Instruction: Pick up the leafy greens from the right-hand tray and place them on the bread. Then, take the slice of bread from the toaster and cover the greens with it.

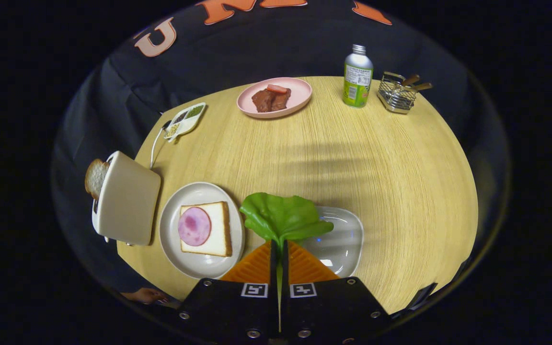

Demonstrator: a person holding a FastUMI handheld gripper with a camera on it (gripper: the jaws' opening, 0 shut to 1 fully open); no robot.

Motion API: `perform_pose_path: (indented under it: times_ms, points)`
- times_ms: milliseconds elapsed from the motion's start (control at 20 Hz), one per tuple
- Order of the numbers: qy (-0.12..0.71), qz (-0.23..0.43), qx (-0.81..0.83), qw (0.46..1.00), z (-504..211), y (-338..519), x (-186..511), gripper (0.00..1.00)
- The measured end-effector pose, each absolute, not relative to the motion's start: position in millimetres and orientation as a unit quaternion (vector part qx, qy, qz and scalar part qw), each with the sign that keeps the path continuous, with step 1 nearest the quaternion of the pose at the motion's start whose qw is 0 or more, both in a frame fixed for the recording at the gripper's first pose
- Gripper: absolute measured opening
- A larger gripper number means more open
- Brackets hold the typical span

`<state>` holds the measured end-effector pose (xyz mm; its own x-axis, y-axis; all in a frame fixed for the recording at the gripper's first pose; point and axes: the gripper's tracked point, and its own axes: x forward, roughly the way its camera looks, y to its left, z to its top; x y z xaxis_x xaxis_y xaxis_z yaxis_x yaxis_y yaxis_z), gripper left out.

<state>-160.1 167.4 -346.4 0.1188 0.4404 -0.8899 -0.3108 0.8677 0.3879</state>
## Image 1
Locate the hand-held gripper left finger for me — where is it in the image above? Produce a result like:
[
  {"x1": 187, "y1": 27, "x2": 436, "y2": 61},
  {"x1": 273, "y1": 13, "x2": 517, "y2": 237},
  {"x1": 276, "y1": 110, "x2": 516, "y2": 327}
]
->
[{"x1": 175, "y1": 241, "x2": 279, "y2": 345}]

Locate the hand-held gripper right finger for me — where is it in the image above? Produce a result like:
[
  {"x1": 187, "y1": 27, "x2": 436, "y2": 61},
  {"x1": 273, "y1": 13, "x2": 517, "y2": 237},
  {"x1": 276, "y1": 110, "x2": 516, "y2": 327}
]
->
[{"x1": 281, "y1": 240, "x2": 394, "y2": 345}]

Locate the green lettuce leaf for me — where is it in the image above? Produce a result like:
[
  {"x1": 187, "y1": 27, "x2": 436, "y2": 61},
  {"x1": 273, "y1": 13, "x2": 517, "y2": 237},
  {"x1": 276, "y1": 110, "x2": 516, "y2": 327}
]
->
[{"x1": 239, "y1": 192, "x2": 334, "y2": 307}]

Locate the toasted bread slice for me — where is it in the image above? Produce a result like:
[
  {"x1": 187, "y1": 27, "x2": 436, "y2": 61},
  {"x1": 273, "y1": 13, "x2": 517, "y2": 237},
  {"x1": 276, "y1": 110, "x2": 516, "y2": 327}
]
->
[{"x1": 84, "y1": 159, "x2": 110, "y2": 200}]

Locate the white oval plate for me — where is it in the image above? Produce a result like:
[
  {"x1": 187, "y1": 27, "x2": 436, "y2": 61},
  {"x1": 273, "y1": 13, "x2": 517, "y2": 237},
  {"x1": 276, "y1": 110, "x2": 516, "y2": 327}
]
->
[{"x1": 300, "y1": 206, "x2": 364, "y2": 278}]

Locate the white bread slice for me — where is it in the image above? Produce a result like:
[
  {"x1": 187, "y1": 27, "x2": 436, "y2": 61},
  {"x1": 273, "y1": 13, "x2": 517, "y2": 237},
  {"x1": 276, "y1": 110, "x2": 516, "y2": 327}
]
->
[{"x1": 179, "y1": 201, "x2": 233, "y2": 257}]

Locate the grey round plate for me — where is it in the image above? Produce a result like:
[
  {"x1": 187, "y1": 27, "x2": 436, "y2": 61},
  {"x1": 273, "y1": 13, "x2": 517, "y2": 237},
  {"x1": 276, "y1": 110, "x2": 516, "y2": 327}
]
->
[{"x1": 159, "y1": 182, "x2": 246, "y2": 280}]

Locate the pink ham slice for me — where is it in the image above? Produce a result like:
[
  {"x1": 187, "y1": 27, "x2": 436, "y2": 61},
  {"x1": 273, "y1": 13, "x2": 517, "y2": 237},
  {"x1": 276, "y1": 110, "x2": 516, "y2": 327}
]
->
[{"x1": 177, "y1": 207, "x2": 212, "y2": 247}]

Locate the cream toaster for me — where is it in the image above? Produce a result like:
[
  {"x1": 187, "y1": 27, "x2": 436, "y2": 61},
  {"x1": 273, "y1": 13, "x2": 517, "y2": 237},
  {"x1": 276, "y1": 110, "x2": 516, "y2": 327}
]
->
[{"x1": 92, "y1": 151, "x2": 161, "y2": 246}]

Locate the brown meat slab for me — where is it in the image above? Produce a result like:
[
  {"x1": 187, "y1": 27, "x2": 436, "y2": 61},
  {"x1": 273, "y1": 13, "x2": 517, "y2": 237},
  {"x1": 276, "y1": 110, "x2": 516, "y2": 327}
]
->
[{"x1": 251, "y1": 88, "x2": 292, "y2": 113}]

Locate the white divided bean tray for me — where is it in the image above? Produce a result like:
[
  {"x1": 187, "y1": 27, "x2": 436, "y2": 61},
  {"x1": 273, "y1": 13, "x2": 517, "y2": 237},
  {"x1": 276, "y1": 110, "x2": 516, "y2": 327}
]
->
[{"x1": 163, "y1": 102, "x2": 207, "y2": 143}]

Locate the pink plate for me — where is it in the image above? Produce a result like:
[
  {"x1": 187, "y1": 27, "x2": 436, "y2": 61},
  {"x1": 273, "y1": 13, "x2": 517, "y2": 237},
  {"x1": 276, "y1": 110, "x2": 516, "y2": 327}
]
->
[{"x1": 237, "y1": 77, "x2": 313, "y2": 119}]

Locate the silver bottle with green label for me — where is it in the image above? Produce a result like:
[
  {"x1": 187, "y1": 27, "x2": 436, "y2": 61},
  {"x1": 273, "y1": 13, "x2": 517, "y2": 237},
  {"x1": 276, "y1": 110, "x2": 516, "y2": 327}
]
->
[{"x1": 343, "y1": 44, "x2": 374, "y2": 108}]

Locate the white toaster cable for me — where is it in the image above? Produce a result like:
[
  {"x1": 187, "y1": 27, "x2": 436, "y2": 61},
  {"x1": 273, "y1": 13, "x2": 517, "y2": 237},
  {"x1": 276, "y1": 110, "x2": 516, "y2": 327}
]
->
[{"x1": 150, "y1": 126, "x2": 169, "y2": 169}]

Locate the metal wire basket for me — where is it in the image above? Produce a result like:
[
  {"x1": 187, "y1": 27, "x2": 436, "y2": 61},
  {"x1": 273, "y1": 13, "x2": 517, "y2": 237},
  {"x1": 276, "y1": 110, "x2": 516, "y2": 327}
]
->
[{"x1": 378, "y1": 71, "x2": 419, "y2": 115}]

